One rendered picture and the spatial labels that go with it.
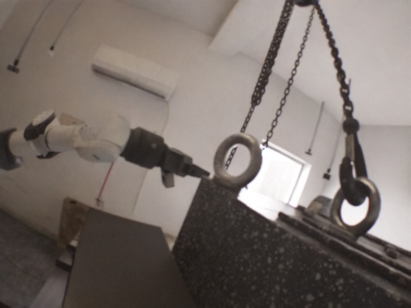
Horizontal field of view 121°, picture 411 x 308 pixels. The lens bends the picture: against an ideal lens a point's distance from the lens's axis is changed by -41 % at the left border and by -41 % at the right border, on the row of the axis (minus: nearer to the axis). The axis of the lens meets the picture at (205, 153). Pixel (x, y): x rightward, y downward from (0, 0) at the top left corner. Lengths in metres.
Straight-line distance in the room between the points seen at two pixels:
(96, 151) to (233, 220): 0.32
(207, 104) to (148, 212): 1.29
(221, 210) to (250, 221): 0.04
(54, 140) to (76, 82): 1.69
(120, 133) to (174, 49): 1.79
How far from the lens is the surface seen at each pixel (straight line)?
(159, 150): 0.45
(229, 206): 0.19
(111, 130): 0.43
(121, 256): 0.25
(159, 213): 2.12
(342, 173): 0.22
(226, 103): 2.10
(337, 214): 0.25
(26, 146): 0.67
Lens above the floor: 1.64
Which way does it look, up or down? level
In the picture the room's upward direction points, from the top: 22 degrees clockwise
